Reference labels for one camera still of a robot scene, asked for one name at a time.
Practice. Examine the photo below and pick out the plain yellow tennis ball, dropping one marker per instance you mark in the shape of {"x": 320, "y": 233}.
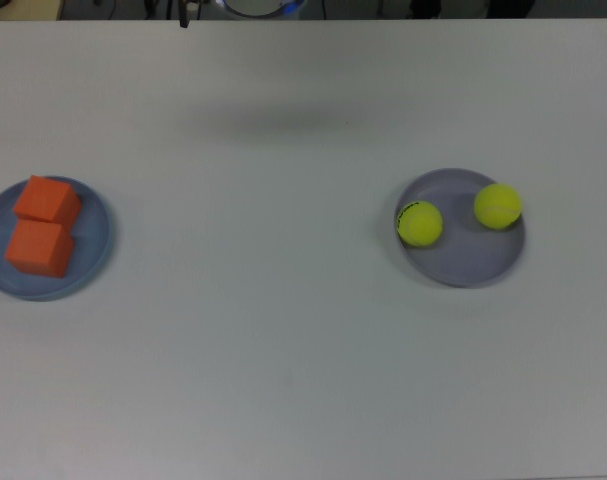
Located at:
{"x": 498, "y": 206}

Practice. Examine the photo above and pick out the tennis ball with black print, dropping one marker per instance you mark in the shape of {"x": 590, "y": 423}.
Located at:
{"x": 419, "y": 225}

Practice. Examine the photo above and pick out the orange foam cube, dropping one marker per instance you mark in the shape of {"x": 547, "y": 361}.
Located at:
{"x": 39, "y": 249}
{"x": 47, "y": 200}

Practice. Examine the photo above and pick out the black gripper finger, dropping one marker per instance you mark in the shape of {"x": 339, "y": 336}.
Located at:
{"x": 184, "y": 17}

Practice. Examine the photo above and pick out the blue plate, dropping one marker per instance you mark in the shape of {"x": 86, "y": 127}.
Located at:
{"x": 95, "y": 240}

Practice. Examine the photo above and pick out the purple plate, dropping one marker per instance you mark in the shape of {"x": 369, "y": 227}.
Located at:
{"x": 463, "y": 260}

